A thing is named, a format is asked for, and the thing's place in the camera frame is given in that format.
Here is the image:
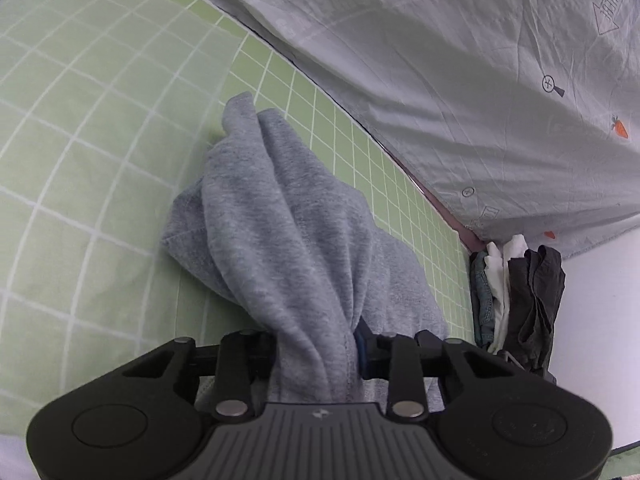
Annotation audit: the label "dark grey garment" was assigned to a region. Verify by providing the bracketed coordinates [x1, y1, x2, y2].
[502, 245, 566, 378]

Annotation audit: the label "folded white garment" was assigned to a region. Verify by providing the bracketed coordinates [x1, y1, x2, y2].
[485, 234, 528, 356]

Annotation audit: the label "grey zip hoodie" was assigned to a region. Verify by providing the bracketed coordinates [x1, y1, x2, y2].
[161, 92, 449, 411]

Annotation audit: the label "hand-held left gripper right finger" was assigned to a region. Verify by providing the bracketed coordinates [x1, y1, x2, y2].
[354, 322, 521, 418]

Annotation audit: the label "grey carrot-print quilt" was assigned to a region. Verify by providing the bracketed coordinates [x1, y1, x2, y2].
[140, 0, 640, 261]

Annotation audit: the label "folded blue jeans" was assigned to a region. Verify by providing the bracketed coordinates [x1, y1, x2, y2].
[470, 250, 501, 348]

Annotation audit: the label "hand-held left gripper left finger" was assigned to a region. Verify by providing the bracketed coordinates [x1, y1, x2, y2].
[120, 329, 278, 418]

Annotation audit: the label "pink mattress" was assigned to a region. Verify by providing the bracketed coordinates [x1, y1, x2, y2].
[415, 185, 483, 256]

